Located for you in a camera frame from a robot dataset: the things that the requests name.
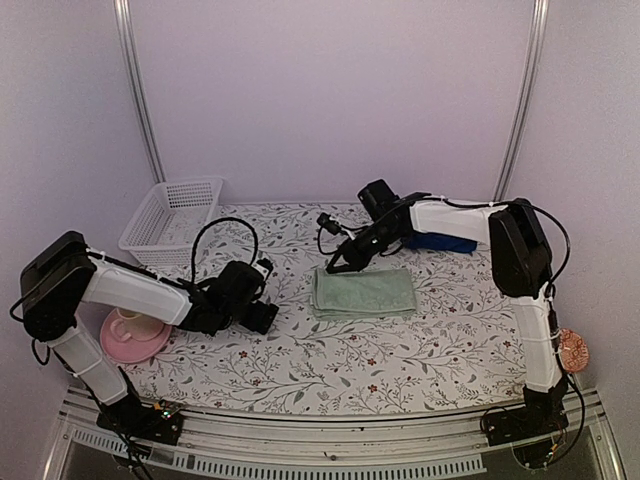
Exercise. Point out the orange patterned round object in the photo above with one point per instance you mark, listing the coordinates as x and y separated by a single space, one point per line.
573 351

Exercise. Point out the white plastic basket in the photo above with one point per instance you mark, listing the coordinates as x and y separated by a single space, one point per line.
163 228

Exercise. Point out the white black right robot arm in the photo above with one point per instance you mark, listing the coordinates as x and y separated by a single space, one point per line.
521 262

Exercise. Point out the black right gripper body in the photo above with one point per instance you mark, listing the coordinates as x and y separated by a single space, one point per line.
384 240

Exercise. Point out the pink plate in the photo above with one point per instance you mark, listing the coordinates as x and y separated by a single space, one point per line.
133 341

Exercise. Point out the blue towel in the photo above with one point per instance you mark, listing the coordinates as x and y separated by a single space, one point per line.
439 242

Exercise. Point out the left aluminium frame post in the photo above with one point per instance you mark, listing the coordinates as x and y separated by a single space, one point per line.
126 35

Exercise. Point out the aluminium frame post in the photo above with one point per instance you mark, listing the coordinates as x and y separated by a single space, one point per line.
126 35
532 61

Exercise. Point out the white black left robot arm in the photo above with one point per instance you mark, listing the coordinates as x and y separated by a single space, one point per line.
68 275

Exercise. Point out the light green towel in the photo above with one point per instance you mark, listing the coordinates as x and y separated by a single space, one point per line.
362 295

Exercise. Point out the right aluminium frame post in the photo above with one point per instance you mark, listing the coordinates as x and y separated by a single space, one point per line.
532 61

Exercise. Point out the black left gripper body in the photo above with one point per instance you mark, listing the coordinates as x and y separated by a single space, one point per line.
261 321

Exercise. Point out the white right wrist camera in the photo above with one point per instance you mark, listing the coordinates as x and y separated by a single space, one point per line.
331 225

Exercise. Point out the aluminium front rail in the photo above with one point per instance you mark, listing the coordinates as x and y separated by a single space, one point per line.
218 444

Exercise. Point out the pink cup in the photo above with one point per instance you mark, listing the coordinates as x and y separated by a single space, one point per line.
126 314

